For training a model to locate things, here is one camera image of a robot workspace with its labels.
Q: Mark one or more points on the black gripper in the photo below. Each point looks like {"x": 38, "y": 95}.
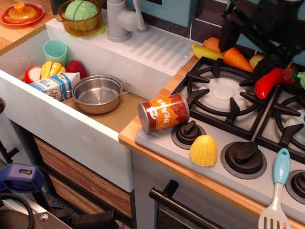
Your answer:
{"x": 276, "y": 27}

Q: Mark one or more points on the orange beans can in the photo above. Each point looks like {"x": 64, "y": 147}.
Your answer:
{"x": 164, "y": 112}

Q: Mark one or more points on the orange transparent pot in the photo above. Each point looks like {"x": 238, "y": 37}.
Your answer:
{"x": 61, "y": 13}

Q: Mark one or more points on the yellow potato toy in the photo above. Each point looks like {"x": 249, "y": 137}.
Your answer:
{"x": 255, "y": 60}

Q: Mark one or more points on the large orange carrot toy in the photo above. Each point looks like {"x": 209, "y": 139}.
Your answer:
{"x": 234, "y": 58}

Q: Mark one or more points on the small orange carrot toy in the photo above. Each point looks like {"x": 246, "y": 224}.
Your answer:
{"x": 212, "y": 44}

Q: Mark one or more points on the red chili pepper toy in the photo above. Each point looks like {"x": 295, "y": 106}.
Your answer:
{"x": 264, "y": 85}

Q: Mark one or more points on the red strawberry toy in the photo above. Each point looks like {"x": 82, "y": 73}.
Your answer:
{"x": 290, "y": 75}

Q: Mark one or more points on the yellow banana toy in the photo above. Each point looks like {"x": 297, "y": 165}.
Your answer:
{"x": 200, "y": 51}

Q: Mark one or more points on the green leafy toy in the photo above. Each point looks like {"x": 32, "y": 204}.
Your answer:
{"x": 301, "y": 77}

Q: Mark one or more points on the black left burner grate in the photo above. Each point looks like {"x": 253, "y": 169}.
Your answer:
{"x": 224, "y": 97}

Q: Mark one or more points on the black burner grate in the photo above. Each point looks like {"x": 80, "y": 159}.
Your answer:
{"x": 283, "y": 125}
{"x": 224, "y": 97}

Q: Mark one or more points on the left black stove knob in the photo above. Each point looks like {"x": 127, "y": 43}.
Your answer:
{"x": 184, "y": 135}

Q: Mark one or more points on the black stove knob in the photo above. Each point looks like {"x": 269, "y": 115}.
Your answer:
{"x": 295, "y": 185}
{"x": 243, "y": 160}
{"x": 184, "y": 135}

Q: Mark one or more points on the middle black stove knob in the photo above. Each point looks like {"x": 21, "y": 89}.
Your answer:
{"x": 243, "y": 160}

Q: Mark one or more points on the black right burner grate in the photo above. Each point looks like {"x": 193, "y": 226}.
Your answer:
{"x": 283, "y": 125}

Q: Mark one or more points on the yellow corn cob toy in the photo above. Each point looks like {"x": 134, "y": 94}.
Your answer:
{"x": 204, "y": 151}

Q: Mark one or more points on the grey toy faucet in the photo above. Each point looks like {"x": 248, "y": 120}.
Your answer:
{"x": 121, "y": 21}

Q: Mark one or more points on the right black stove knob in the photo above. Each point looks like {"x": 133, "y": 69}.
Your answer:
{"x": 295, "y": 185}

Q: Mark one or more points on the green cabbage toy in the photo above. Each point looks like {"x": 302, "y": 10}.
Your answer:
{"x": 80, "y": 15}

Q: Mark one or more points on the blue white toy spatula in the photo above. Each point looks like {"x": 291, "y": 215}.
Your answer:
{"x": 273, "y": 216}

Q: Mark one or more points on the red tomato toy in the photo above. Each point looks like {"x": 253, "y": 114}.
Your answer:
{"x": 76, "y": 67}

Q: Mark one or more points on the white toy sink basin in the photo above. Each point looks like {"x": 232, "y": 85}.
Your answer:
{"x": 147, "y": 61}

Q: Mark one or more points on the mint green cup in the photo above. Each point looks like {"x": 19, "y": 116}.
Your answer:
{"x": 56, "y": 51}

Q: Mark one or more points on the blue white milk carton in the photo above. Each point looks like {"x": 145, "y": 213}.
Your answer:
{"x": 59, "y": 86}

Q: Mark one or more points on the yellow bell pepper toy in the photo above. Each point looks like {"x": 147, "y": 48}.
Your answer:
{"x": 51, "y": 68}

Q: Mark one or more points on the orange plate with lid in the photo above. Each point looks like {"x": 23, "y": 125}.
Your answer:
{"x": 21, "y": 14}

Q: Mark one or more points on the blue clamp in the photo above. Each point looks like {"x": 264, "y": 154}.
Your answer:
{"x": 21, "y": 178}

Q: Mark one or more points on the steel pot with handles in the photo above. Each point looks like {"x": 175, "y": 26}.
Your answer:
{"x": 99, "y": 94}

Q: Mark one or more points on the black oven door handle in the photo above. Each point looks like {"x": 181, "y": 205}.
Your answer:
{"x": 165, "y": 198}

